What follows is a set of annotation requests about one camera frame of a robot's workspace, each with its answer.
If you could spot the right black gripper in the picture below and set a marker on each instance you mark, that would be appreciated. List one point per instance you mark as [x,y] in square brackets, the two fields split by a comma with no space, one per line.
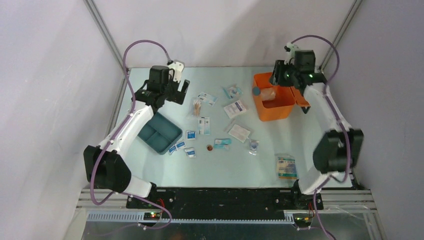
[276,77]

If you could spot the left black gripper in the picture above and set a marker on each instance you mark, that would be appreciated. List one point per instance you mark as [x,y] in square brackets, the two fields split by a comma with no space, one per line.
[178,96]

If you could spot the cotton ball bag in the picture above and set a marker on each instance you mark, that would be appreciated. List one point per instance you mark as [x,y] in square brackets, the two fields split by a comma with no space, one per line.
[267,94]

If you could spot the orange medicine kit box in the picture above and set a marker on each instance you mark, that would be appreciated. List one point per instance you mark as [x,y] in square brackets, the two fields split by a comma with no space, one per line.
[279,108]

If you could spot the teal plaster bag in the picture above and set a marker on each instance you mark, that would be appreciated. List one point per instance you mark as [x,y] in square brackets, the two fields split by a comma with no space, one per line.
[232,91]

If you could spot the white blue labelled pack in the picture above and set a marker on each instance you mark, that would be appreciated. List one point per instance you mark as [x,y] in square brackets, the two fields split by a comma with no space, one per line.
[235,109]

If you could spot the white gauze pad pack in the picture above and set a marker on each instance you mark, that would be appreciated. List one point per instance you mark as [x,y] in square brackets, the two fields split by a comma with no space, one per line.
[239,133]

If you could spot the green labelled gauze pack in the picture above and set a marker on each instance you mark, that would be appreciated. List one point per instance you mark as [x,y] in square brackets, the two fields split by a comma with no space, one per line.
[286,166]

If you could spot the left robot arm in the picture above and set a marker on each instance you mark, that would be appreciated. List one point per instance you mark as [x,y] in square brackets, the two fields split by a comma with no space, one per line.
[105,163]

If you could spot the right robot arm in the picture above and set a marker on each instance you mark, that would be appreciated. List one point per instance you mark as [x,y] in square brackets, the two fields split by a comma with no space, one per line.
[338,149]

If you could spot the cotton swab bag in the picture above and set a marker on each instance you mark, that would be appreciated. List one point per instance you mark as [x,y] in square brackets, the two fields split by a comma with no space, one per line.
[196,107]

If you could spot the upper blue white sachet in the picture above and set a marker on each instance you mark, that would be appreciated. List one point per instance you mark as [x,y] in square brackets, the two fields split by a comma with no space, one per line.
[207,98]

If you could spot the blue white sachet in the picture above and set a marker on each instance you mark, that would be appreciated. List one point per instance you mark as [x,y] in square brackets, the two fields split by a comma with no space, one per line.
[207,98]
[203,126]

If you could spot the lower blue white sachet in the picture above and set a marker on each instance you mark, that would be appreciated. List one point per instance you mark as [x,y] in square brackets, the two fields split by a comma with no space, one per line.
[203,126]

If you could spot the blue alcohol wipe packet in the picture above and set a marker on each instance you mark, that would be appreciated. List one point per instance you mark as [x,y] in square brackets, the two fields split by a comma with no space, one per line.
[190,135]

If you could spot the teal divided tray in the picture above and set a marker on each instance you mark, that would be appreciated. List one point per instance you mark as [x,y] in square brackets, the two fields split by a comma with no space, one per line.
[160,134]

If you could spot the blue wipe packet middle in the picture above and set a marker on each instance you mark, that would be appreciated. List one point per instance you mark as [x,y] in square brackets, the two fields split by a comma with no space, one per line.
[180,145]

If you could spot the blue wipe packet left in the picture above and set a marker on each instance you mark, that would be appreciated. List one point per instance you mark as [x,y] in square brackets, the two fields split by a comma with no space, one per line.
[172,149]

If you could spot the blue wipe packet lower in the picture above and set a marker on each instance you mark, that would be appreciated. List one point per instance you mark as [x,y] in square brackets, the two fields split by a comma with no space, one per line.
[190,152]

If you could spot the small red round tin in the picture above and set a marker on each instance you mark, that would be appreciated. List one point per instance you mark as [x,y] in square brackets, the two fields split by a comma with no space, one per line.
[209,148]

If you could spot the teal wrapped bandage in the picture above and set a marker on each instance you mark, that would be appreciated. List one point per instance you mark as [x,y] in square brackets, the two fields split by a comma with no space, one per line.
[222,143]

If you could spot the clear bag blue tape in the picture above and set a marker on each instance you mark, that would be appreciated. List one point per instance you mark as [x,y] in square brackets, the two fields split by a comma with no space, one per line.
[253,147]

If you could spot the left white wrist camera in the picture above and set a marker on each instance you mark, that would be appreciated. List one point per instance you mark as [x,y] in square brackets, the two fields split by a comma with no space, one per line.
[177,67]

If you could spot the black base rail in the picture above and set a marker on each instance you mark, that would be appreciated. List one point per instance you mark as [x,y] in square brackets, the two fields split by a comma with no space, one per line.
[187,203]

